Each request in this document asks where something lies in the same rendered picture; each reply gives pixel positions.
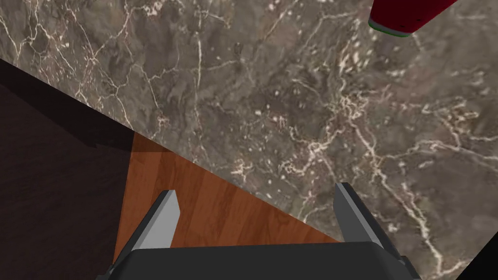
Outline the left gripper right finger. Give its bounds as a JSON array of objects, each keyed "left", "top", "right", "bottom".
[{"left": 334, "top": 182, "right": 402, "bottom": 261}]

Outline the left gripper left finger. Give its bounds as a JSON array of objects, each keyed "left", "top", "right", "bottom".
[{"left": 112, "top": 189, "right": 181, "bottom": 267}]

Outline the red watermelon slice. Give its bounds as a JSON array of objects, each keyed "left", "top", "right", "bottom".
[{"left": 368, "top": 0, "right": 459, "bottom": 38}]

